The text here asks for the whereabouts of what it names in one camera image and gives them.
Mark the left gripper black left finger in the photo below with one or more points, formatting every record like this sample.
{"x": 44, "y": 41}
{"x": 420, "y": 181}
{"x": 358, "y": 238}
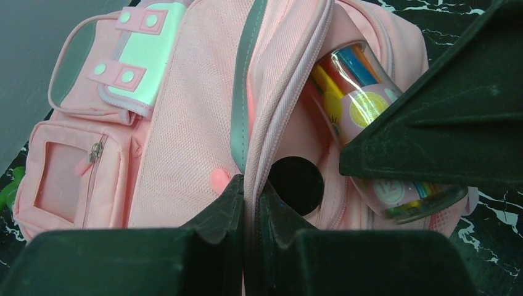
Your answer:
{"x": 202, "y": 257}

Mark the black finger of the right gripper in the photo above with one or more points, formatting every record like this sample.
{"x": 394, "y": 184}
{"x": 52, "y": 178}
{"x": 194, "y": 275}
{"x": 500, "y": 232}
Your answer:
{"x": 461, "y": 122}

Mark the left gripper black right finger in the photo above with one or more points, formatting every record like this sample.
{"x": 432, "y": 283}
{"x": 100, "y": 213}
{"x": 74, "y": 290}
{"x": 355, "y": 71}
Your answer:
{"x": 299, "y": 259}

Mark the pink cap bottle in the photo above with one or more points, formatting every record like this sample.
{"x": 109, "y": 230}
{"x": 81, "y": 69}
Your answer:
{"x": 353, "y": 89}

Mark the pink student backpack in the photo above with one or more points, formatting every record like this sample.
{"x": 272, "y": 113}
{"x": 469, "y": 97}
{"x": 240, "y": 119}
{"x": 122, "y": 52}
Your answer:
{"x": 157, "y": 107}

